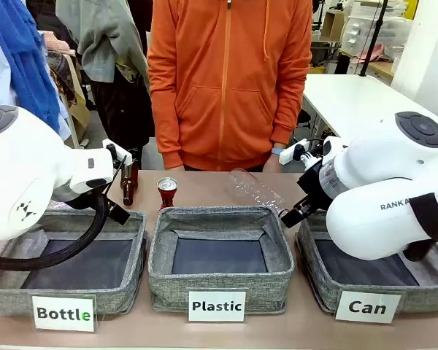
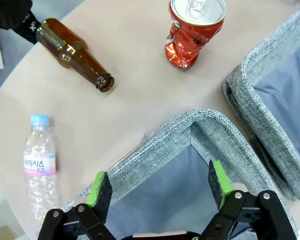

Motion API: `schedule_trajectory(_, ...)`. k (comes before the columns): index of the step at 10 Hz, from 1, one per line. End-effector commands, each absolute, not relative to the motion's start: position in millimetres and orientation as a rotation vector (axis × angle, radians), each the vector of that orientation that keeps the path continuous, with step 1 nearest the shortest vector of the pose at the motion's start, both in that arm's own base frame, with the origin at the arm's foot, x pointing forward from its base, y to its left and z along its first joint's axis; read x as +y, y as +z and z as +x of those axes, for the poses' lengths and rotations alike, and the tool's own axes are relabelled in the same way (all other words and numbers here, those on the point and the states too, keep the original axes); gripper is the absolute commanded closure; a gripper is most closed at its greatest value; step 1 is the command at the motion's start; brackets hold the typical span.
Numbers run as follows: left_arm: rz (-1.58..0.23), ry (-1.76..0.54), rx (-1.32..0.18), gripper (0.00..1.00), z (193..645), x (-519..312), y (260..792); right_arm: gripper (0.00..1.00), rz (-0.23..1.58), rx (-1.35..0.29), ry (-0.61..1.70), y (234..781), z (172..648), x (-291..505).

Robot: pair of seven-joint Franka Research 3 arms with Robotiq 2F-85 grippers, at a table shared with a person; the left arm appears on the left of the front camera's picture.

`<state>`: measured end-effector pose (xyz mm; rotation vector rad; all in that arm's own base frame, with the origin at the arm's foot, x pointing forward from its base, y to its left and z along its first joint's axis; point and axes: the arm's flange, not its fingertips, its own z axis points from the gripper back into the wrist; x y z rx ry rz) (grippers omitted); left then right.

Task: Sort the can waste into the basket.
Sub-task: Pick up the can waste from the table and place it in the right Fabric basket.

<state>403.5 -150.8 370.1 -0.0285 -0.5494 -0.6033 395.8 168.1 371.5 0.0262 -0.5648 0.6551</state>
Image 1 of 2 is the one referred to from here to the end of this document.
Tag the white clothes rack leg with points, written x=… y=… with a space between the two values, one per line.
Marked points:
x=73 y=120

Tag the wooden workbench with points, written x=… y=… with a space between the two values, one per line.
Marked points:
x=379 y=69

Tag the brown glass bottle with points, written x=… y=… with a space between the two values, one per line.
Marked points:
x=129 y=186

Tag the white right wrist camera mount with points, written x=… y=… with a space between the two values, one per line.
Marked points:
x=295 y=153

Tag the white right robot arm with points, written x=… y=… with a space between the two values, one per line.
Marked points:
x=368 y=226

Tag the person left hand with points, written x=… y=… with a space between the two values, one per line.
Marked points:
x=272 y=164

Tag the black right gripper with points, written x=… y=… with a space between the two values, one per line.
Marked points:
x=314 y=186

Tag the light blue wrist watch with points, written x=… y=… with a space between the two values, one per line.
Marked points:
x=276 y=151

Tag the white Bottle sign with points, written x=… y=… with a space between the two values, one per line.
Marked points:
x=64 y=313

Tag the person left forearm orange sleeve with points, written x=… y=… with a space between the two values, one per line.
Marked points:
x=288 y=109

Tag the gray fabric basket bottle label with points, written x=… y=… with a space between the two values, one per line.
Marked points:
x=124 y=277

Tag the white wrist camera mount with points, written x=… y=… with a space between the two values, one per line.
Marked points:
x=122 y=156
x=295 y=153

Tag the white Can sign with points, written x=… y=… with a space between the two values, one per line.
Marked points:
x=368 y=307

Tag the gray fabric basket can label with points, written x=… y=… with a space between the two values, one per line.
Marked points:
x=314 y=270

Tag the black stand pole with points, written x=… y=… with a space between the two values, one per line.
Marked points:
x=373 y=36

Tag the cardboard box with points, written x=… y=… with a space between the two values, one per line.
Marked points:
x=332 y=25

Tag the white Plastic sign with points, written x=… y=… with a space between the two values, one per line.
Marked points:
x=217 y=306

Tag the pink checkered cloth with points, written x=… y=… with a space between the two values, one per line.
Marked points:
x=58 y=42

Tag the crushed red can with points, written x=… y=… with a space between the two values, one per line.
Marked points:
x=167 y=195

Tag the clear plastic storage drawers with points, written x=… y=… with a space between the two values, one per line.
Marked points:
x=365 y=25

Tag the gray hanging hoodie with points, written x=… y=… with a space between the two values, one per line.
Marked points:
x=102 y=36

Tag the blue hanging cloth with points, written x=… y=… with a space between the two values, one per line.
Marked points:
x=18 y=54

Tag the clear crushed plastic bottle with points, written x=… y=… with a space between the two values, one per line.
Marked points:
x=255 y=191

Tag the person right hand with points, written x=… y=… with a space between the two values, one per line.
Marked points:
x=177 y=168

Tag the brown patterned garment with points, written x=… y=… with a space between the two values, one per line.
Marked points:
x=64 y=76

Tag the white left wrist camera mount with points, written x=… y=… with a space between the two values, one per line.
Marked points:
x=122 y=156

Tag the person right forearm orange sleeve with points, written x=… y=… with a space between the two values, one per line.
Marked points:
x=166 y=124

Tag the black chair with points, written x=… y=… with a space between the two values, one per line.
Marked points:
x=303 y=118

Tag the orange hoodie torso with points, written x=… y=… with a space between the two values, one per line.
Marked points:
x=226 y=73

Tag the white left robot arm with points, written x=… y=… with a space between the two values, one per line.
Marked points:
x=22 y=164

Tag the white background table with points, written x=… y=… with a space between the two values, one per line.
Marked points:
x=350 y=98

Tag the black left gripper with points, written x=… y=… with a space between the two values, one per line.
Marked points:
x=74 y=200

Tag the gray fabric basket plastic label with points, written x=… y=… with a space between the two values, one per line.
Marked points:
x=219 y=284

